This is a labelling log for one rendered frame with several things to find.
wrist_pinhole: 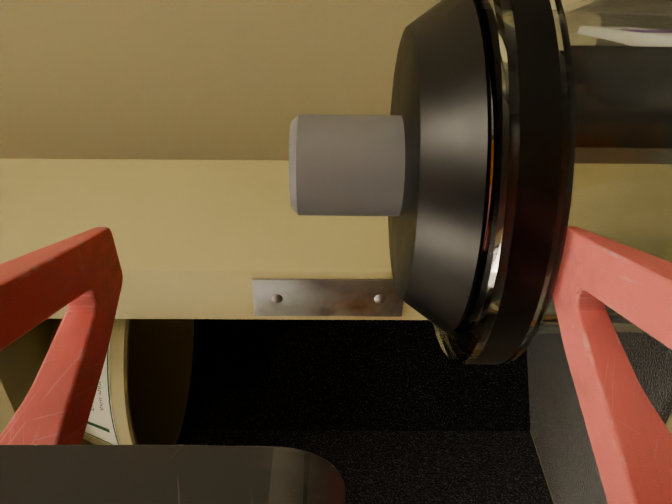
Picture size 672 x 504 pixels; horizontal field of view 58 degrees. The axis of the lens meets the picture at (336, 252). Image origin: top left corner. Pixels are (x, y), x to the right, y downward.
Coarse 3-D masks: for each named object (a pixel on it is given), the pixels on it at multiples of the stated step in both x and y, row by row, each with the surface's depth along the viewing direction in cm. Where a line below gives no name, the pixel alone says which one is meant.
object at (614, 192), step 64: (576, 0) 14; (640, 0) 14; (512, 64) 12; (576, 64) 13; (640, 64) 13; (512, 128) 12; (576, 128) 12; (640, 128) 12; (512, 192) 12; (576, 192) 12; (640, 192) 12
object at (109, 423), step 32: (128, 320) 35; (160, 320) 51; (192, 320) 52; (128, 352) 35; (160, 352) 51; (192, 352) 52; (128, 384) 35; (160, 384) 50; (96, 416) 36; (128, 416) 35; (160, 416) 48
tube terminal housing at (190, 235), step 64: (0, 192) 33; (64, 192) 33; (128, 192) 33; (192, 192) 33; (256, 192) 33; (0, 256) 28; (128, 256) 28; (192, 256) 28; (256, 256) 28; (320, 256) 28; (384, 256) 28; (0, 384) 32
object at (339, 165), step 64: (448, 0) 15; (448, 64) 13; (320, 128) 16; (384, 128) 16; (448, 128) 13; (320, 192) 16; (384, 192) 16; (448, 192) 13; (448, 256) 14; (448, 320) 15
